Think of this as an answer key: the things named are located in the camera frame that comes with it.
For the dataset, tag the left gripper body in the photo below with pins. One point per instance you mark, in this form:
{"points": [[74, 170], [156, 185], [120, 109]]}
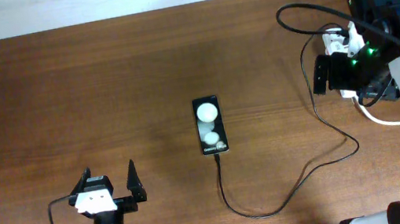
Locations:
{"points": [[125, 203]]}

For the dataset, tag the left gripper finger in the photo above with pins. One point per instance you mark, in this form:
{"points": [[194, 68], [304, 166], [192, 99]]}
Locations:
{"points": [[134, 183], [79, 187]]}

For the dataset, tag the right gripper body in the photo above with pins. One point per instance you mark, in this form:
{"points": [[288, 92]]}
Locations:
{"points": [[354, 74]]}

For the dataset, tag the black smartphone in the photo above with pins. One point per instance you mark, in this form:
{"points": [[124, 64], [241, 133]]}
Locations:
{"points": [[211, 130]]}

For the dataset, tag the white power strip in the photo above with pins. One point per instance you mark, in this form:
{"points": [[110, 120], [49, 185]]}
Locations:
{"points": [[335, 43]]}

